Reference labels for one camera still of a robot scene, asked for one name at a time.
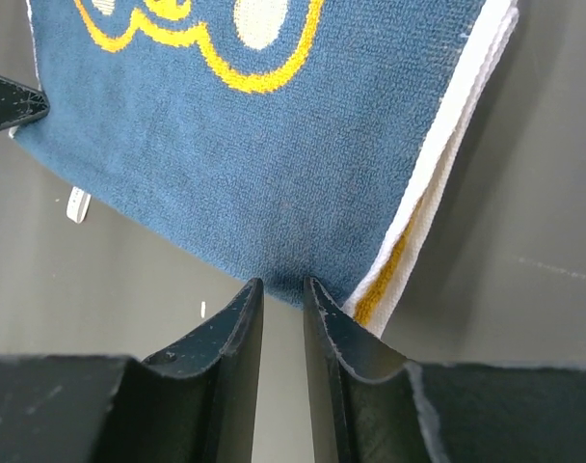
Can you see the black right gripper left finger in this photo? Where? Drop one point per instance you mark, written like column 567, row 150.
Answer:
column 192, row 401

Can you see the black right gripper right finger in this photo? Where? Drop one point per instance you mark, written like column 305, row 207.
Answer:
column 369, row 403

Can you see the yellow and blue cartoon towel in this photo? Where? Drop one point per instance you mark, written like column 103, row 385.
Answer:
column 271, row 139

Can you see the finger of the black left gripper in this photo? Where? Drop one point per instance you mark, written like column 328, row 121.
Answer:
column 20, row 104

